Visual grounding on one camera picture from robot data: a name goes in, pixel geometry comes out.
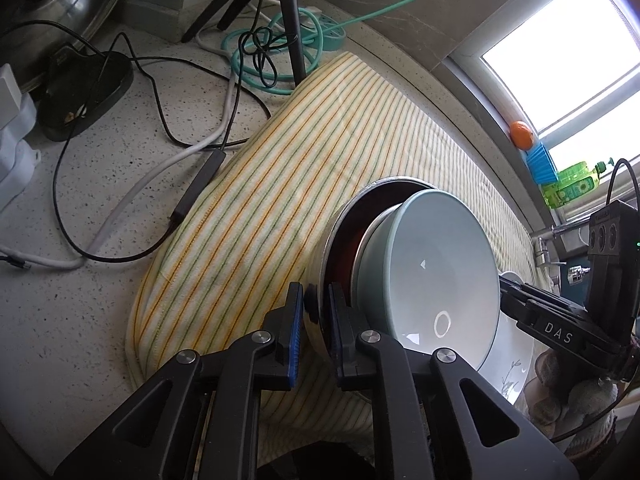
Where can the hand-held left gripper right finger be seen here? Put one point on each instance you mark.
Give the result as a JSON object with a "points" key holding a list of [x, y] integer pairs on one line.
{"points": [[334, 340]]}

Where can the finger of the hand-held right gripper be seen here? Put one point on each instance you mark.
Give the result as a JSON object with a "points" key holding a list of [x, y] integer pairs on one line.
{"points": [[545, 296], [560, 332]]}

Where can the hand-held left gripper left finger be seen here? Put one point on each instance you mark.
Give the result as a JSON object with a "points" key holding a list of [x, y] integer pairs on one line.
{"points": [[296, 340]]}

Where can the large stainless steel bowl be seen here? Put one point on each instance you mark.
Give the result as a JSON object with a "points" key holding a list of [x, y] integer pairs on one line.
{"points": [[334, 255]]}

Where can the mint green ceramic bowl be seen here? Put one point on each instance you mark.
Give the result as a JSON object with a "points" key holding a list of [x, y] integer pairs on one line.
{"points": [[440, 270]]}

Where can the person's right hand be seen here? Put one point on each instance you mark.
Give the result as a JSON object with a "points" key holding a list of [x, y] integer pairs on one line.
{"points": [[585, 402]]}

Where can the chrome spray head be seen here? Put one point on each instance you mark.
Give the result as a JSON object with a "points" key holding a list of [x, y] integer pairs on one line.
{"points": [[580, 275]]}

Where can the large white plate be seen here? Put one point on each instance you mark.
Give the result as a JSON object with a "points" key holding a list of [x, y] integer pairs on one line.
{"points": [[520, 350]]}

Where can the chrome faucet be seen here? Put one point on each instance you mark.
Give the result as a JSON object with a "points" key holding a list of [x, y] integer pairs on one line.
{"points": [[542, 250]]}

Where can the green dish soap bottle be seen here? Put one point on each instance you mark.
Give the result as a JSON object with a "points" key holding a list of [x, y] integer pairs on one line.
{"points": [[575, 185]]}

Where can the blue silicone cup stack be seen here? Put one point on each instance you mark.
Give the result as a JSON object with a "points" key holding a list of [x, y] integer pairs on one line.
{"points": [[542, 165]]}

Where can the orange tangerine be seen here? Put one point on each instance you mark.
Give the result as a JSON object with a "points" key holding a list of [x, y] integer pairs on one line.
{"points": [[521, 135]]}

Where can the striped yellow cloth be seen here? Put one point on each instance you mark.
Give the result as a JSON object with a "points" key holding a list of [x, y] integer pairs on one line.
{"points": [[250, 185]]}

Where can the black inline adapter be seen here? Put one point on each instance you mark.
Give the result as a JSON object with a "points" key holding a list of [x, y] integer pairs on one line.
{"points": [[200, 185]]}

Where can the window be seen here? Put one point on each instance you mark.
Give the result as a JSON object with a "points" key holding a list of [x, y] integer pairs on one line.
{"points": [[560, 50]]}

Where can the teal round power hub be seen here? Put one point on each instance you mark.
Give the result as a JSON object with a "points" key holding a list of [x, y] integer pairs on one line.
{"points": [[332, 30]]}

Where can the black tripod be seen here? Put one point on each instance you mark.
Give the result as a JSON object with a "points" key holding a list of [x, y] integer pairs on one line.
{"points": [[290, 20]]}

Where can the black charging dock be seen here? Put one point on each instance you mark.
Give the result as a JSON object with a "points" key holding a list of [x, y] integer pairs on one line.
{"points": [[85, 90]]}

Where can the white plastic container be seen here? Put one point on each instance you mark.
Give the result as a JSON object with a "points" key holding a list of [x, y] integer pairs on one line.
{"points": [[15, 135]]}

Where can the grey metal pot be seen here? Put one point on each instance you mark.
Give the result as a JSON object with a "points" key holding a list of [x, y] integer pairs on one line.
{"points": [[65, 0]]}

